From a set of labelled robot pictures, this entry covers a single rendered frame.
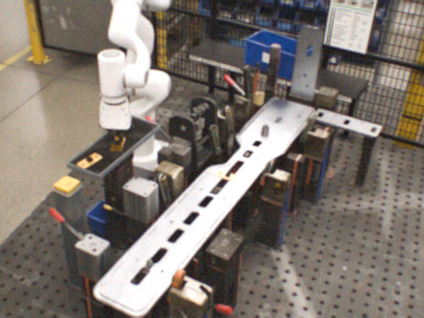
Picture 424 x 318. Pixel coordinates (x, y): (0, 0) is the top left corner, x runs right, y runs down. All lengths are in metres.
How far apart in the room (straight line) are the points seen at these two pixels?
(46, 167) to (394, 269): 2.45
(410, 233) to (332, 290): 0.50
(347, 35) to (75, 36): 2.81
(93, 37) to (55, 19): 0.36
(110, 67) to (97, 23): 3.05
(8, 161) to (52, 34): 1.51
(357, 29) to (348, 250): 1.05
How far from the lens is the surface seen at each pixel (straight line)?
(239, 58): 2.93
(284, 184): 2.06
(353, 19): 2.78
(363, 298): 2.18
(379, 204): 2.60
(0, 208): 3.66
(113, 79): 1.82
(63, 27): 5.05
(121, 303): 1.68
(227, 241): 1.80
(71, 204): 1.84
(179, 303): 1.63
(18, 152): 4.12
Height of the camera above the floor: 2.28
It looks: 36 degrees down
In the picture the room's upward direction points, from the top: 2 degrees clockwise
